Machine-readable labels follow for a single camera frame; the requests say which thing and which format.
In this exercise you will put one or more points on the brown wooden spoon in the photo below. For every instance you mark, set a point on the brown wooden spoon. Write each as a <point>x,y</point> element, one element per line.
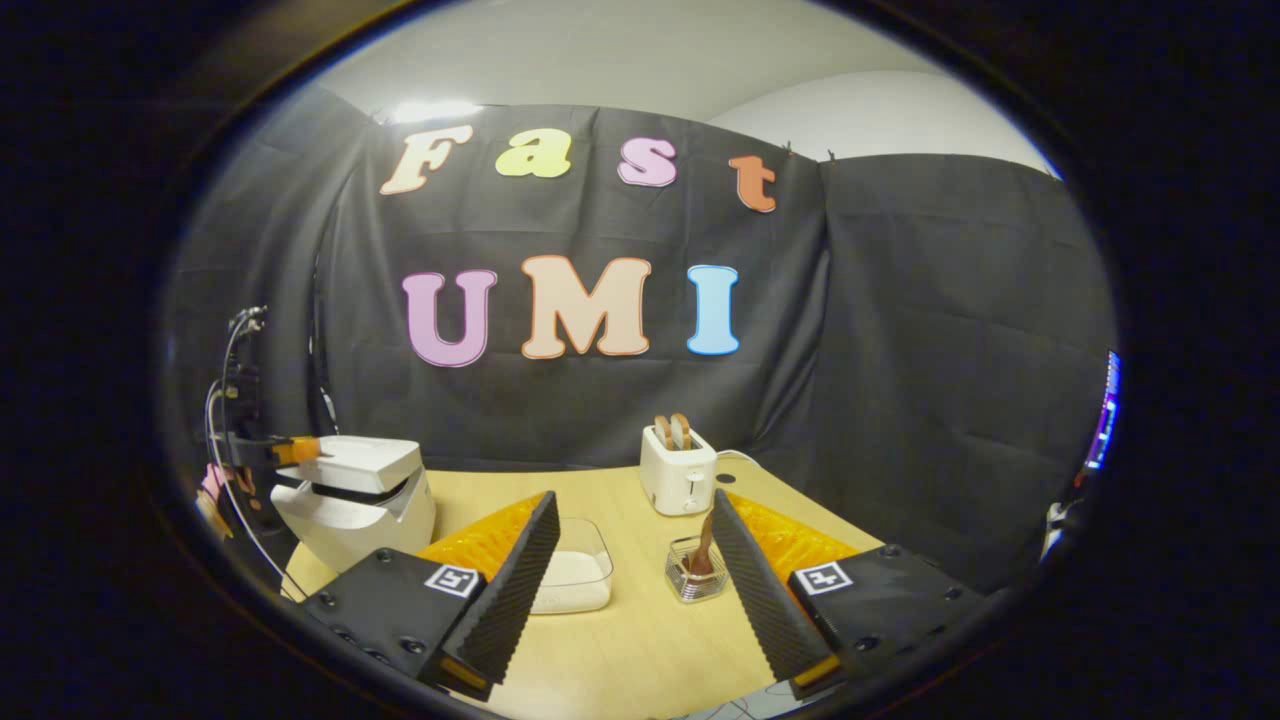
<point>703,550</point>

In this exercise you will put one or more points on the brown bread slice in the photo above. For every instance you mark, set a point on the brown bread slice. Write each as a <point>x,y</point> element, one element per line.
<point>682,430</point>
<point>664,432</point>

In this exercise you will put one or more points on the computer monitor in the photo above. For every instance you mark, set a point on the computer monitor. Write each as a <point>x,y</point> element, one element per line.
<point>1105,410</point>

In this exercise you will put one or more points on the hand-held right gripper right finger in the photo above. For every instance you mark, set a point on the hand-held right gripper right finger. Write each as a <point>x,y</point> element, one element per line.
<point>760,600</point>

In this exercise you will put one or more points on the black backdrop cloth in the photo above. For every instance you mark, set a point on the black backdrop cloth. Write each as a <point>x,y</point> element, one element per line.
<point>600,420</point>

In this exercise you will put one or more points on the clear plastic box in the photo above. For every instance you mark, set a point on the clear plastic box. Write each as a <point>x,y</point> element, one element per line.
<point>590,545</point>

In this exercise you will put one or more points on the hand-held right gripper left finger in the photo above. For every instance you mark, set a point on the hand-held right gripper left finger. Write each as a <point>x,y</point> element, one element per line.
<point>510,600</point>

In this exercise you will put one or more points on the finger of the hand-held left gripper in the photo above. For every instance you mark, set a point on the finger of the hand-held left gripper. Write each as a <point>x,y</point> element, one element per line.
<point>300,450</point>

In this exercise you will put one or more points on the white toaster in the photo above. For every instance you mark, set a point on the white toaster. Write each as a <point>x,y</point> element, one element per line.
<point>675,480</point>

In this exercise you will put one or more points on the white rice cooker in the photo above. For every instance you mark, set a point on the white rice cooker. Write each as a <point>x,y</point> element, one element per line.
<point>350,520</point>

